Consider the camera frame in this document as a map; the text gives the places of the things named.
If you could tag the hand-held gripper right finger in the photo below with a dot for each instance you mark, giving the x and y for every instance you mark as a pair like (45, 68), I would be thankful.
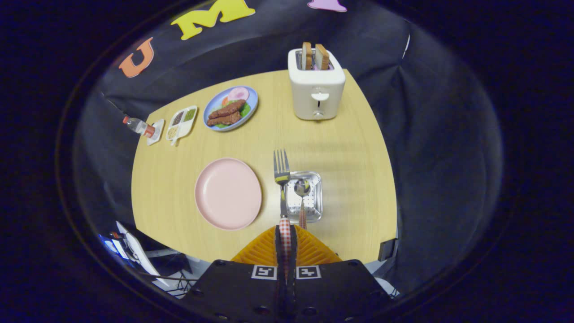
(336, 291)

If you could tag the pink ham slice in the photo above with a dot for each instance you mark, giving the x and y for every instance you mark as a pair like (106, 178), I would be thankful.
(239, 93)

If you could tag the brown toast slice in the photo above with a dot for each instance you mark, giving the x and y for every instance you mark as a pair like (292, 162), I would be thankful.
(306, 56)
(322, 57)

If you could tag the blue plate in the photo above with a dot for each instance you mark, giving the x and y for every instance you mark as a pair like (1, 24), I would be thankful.
(252, 96)

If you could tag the clear bottle with red label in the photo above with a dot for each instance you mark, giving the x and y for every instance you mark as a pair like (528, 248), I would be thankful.
(136, 126)

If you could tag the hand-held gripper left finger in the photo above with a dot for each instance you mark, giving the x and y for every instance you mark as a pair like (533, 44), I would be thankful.
(237, 291)

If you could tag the black backdrop cloth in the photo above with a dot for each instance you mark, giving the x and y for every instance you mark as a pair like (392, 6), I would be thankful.
(426, 157)

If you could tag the white square coaster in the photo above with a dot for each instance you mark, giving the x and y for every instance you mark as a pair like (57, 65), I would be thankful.
(157, 134)

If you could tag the brown sausage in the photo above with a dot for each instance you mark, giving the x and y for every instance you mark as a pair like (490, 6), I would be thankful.
(224, 119)
(228, 109)

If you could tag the white toaster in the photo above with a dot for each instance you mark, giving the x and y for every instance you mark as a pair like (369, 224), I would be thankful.
(316, 89)

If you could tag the blue lit device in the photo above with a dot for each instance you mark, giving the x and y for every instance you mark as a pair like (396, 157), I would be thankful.
(112, 246)

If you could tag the white board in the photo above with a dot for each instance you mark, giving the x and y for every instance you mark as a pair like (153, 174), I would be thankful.
(136, 249)

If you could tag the green lettuce leaf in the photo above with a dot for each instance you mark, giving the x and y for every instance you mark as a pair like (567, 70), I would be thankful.
(245, 111)

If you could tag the pink plate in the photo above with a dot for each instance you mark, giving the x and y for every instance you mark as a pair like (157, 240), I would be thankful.
(228, 193)

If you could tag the white divided condiment tray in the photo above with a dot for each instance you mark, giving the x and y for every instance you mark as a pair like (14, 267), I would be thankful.
(181, 128)

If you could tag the grey metal bracket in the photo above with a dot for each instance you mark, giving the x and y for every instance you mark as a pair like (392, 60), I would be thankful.
(386, 250)

